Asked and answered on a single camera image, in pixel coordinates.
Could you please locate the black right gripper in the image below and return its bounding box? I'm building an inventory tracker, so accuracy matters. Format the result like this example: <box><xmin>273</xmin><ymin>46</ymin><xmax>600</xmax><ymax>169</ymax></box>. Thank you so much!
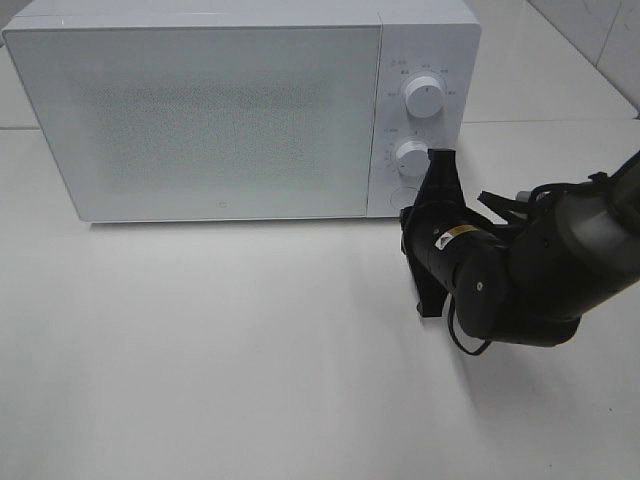
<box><xmin>400</xmin><ymin>149</ymin><xmax>469</xmax><ymax>318</ymax></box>

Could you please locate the round white door button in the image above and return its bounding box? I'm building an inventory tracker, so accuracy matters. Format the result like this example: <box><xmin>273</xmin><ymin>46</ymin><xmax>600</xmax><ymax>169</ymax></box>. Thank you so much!
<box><xmin>390</xmin><ymin>187</ymin><xmax>418</xmax><ymax>211</ymax></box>

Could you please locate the white timer knob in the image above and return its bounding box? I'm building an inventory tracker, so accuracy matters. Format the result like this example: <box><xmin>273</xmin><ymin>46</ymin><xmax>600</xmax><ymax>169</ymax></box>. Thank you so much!
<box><xmin>394</xmin><ymin>140</ymin><xmax>430</xmax><ymax>178</ymax></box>

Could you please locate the white microwave door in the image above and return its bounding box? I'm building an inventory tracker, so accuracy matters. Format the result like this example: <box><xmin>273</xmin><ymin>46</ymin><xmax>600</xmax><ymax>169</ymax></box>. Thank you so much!
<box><xmin>6</xmin><ymin>27</ymin><xmax>380</xmax><ymax>222</ymax></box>

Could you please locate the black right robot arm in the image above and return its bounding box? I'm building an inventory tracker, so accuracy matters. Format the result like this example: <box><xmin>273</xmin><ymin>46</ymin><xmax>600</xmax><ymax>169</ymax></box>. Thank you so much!
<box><xmin>400</xmin><ymin>149</ymin><xmax>639</xmax><ymax>347</ymax></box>

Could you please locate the upper white power knob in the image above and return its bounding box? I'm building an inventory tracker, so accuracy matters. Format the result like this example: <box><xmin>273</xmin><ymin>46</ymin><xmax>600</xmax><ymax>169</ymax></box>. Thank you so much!
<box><xmin>403</xmin><ymin>71</ymin><xmax>445</xmax><ymax>119</ymax></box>

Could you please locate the white microwave oven body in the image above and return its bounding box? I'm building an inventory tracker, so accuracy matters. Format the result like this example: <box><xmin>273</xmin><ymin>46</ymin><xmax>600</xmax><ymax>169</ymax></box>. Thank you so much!
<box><xmin>2</xmin><ymin>1</ymin><xmax>481</xmax><ymax>222</ymax></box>

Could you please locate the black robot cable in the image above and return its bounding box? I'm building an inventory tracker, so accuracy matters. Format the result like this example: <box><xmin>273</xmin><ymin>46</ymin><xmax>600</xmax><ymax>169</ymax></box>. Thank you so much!
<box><xmin>444</xmin><ymin>172</ymin><xmax>611</xmax><ymax>357</ymax></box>

